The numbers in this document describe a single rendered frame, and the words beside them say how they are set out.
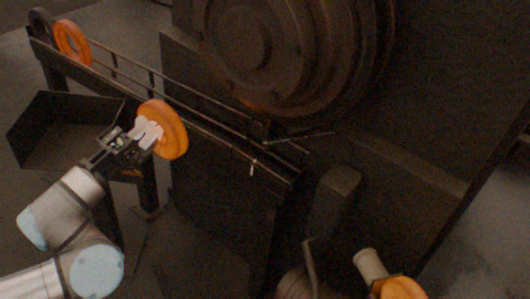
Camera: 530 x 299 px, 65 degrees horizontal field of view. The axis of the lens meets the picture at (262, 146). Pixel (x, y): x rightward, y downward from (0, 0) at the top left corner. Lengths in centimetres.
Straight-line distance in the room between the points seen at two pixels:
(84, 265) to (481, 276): 165
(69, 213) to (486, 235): 181
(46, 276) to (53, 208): 17
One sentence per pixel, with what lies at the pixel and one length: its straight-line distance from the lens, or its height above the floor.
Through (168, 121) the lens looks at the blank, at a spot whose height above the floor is 89.
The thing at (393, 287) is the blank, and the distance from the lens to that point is 96.
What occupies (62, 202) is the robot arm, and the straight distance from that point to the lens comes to 94.
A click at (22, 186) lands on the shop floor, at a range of 217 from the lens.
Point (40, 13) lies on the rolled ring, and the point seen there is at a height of 73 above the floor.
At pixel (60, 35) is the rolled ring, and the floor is 68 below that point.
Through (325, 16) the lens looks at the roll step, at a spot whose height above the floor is 120.
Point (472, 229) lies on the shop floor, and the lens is 220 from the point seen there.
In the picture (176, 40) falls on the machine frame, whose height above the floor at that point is 87.
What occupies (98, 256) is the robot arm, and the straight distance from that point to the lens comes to 81.
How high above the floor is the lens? 153
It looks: 44 degrees down
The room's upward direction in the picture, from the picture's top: 7 degrees clockwise
